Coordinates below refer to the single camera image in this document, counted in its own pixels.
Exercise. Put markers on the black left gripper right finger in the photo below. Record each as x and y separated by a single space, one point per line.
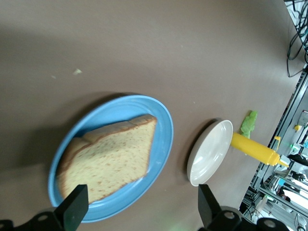
214 216

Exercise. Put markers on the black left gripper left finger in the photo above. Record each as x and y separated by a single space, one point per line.
69 214

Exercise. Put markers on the brown bread slice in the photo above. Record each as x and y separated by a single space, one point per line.
113 158

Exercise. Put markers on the yellow mustard squeeze bottle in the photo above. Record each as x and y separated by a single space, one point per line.
255 149

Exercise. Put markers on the green lettuce leaf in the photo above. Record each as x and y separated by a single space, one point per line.
249 122

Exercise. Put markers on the white round plate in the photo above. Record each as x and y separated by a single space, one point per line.
209 154

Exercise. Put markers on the blue round plate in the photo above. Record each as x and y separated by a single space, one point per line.
158 134

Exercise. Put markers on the small pale crumb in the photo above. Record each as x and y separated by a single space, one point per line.
77 71

